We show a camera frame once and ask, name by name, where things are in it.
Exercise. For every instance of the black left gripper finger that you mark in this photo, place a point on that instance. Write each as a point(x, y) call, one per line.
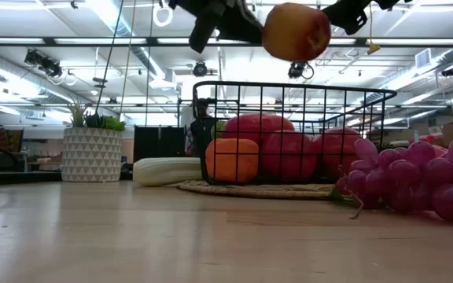
point(238, 23)
point(348, 15)

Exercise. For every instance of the red-yellow apple with stem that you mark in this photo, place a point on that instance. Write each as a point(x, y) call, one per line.
point(295, 31)

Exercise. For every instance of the red-orange mango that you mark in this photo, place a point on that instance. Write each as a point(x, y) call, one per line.
point(256, 126)

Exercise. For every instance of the red apple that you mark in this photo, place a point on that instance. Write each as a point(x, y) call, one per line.
point(289, 159)
point(334, 151)

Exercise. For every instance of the orange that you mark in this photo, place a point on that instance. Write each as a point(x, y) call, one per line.
point(230, 161)

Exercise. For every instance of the white and green leek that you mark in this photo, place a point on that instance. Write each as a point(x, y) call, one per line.
point(163, 171)

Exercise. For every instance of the purple grape bunch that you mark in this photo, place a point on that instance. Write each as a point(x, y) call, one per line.
point(415, 177)

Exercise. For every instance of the yellow hanging tag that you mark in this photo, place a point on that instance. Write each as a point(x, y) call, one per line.
point(373, 49)

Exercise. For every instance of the person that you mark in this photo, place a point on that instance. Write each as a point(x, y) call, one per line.
point(203, 129)

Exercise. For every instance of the black ceiling speaker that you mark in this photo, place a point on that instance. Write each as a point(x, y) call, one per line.
point(450, 71)

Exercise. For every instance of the green artificial plant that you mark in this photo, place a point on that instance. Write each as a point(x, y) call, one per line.
point(112, 122)

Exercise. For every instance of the white triangle-patterned plant pot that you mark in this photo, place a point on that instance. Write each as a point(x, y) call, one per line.
point(92, 155)

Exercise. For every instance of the black ceiling spotlights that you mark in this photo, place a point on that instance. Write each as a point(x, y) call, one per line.
point(45, 65)

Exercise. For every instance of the red patterned tapestry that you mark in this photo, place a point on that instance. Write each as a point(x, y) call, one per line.
point(2, 143)

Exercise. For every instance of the silver ventilation duct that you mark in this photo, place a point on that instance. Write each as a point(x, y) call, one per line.
point(132, 43)

